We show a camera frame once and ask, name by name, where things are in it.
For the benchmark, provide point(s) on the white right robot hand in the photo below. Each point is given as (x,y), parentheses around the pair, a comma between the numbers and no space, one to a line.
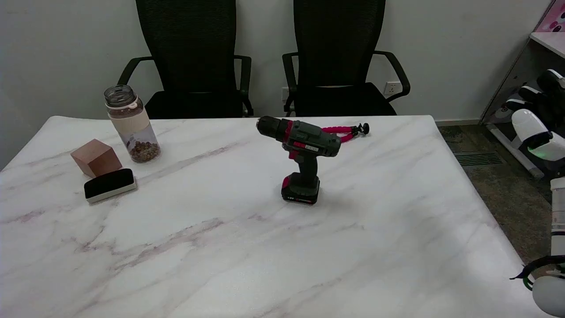
(532,128)

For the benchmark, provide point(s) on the dark green power screwdriver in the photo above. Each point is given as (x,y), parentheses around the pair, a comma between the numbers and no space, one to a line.
(311,142)

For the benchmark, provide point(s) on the white desk with cartoon panel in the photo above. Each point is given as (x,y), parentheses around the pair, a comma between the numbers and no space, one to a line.
(507,92)

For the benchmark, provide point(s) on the dark floor vent grille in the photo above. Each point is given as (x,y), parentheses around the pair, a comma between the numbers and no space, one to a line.
(479,159)

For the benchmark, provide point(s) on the pink picture box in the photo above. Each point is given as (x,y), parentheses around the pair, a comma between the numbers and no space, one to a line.
(554,17)

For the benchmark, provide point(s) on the pink flexible mini tripod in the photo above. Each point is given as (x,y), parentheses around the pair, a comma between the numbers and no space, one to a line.
(335,130)

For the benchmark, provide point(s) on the black mesh office chair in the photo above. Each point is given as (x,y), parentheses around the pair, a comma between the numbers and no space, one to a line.
(337,48)
(190,53)

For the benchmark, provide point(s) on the glass jar with nuts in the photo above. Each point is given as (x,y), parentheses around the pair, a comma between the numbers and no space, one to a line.
(132,126)

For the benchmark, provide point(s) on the black and white board eraser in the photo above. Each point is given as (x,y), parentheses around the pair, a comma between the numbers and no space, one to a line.
(109,183)

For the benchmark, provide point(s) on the brown wooden cube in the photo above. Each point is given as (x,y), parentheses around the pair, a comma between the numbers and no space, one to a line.
(95,157)

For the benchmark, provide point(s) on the white wall power socket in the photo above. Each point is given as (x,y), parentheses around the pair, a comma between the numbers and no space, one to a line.
(392,88)
(284,93)

